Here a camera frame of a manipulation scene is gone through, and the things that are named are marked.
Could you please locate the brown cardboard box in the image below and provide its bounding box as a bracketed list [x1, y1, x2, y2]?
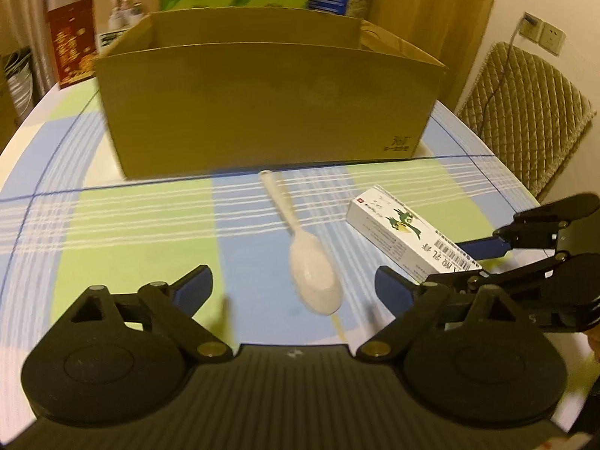
[94, 7, 449, 180]

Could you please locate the white medicine box green print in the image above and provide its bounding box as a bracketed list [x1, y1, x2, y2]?
[346, 186, 483, 285]

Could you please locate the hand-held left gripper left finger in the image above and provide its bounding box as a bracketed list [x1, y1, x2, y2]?
[56, 265, 233, 362]

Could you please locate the striped metallic bag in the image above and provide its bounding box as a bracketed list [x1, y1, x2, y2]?
[2, 47, 36, 125]

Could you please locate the quilted chair cushion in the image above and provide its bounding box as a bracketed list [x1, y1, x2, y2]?
[454, 41, 597, 203]

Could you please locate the white plastic spoon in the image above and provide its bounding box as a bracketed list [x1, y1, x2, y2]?
[259, 170, 343, 316]

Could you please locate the black power cord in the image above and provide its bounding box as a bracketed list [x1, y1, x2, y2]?
[457, 18, 528, 114]

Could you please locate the white wall socket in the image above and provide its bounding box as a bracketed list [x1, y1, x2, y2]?
[519, 12, 545, 41]

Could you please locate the plaid cloth desktop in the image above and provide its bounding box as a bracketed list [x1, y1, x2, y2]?
[0, 75, 547, 385]

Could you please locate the wall power socket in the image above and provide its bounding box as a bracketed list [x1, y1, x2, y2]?
[539, 21, 566, 56]

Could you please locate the red gold box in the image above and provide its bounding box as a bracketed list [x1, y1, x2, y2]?
[47, 0, 100, 89]

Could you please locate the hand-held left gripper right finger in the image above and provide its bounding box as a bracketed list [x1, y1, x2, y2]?
[356, 265, 522, 361]

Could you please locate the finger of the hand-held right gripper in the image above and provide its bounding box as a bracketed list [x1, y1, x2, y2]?
[423, 252, 600, 299]
[457, 193, 600, 261]

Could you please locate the golden curtain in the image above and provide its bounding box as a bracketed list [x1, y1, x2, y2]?
[375, 0, 505, 114]

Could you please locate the white box with photo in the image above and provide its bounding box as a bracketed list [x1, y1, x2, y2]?
[93, 0, 164, 55]

